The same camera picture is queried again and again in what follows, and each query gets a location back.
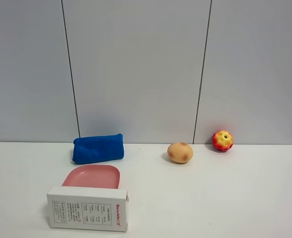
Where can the tan potato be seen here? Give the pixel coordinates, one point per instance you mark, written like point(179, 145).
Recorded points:
point(180, 152)

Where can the blue folded towel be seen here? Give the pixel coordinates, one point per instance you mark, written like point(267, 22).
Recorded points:
point(97, 149)

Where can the pink plastic plate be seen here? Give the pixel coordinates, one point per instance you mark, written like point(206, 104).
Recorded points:
point(94, 176)

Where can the red yellow apple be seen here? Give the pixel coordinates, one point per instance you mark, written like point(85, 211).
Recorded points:
point(222, 140)

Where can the white cardboard box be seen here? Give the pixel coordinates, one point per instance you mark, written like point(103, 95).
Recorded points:
point(88, 208)

